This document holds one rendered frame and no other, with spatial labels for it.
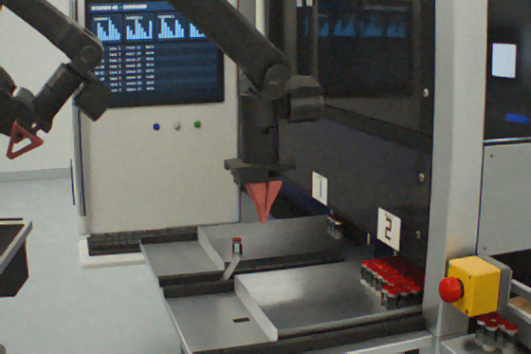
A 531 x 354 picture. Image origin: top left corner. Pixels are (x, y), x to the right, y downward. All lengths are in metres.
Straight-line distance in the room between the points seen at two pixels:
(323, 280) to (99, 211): 0.81
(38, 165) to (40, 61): 1.01
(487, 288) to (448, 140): 0.23
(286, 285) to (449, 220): 0.41
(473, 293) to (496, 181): 0.20
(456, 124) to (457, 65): 0.09
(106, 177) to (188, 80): 0.36
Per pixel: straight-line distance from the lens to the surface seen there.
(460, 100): 1.02
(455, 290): 1.01
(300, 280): 1.33
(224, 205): 1.97
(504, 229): 1.13
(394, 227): 1.20
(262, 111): 0.98
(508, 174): 1.10
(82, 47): 1.26
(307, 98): 1.02
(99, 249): 1.77
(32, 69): 6.41
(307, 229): 1.68
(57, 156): 6.51
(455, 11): 1.01
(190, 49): 1.88
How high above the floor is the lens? 1.38
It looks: 11 degrees down
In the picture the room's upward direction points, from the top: straight up
